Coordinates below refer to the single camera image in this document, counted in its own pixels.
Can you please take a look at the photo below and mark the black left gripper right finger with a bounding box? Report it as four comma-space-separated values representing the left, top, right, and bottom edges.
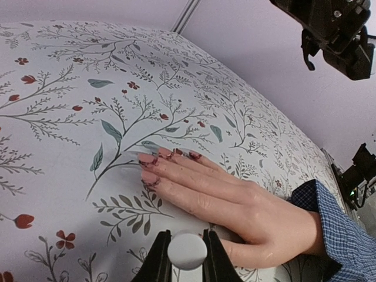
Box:
202, 229, 242, 282

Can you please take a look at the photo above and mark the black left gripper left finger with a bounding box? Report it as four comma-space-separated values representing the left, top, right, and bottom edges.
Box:
133, 230, 172, 282

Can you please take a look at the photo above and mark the blue checkered sleeve forearm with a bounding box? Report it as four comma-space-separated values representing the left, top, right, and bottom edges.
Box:
289, 179, 375, 281

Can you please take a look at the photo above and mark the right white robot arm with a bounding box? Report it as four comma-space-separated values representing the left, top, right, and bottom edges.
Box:
271, 0, 375, 81

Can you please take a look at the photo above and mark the person's bare hand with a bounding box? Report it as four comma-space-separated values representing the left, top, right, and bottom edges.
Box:
138, 149, 327, 268

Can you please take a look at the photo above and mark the floral patterned table mat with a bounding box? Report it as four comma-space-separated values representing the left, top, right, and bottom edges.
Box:
1, 21, 343, 281

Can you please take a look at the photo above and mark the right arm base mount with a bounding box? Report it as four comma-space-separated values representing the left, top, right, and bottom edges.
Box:
331, 143, 375, 211

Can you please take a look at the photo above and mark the right aluminium frame post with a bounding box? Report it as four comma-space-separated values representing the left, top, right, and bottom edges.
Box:
171, 0, 201, 34

